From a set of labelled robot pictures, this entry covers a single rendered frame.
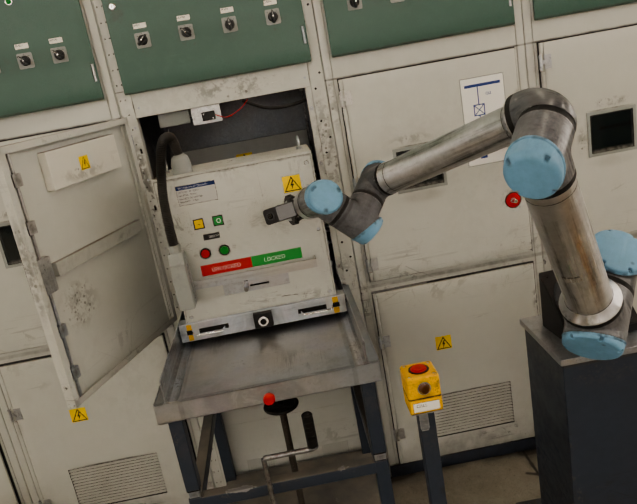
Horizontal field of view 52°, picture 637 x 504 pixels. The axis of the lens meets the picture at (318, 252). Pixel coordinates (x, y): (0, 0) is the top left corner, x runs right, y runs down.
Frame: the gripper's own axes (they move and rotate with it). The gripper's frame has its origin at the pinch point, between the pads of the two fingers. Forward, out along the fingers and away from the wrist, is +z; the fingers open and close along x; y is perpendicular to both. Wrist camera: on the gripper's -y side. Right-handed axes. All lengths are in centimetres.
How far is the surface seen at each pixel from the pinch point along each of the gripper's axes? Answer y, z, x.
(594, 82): 118, -6, 18
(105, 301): -58, 21, -12
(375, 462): 2, -17, -76
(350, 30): 39, 6, 54
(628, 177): 128, 0, -18
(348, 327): 9.5, -2.6, -39.2
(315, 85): 26, 16, 40
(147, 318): -47, 40, -22
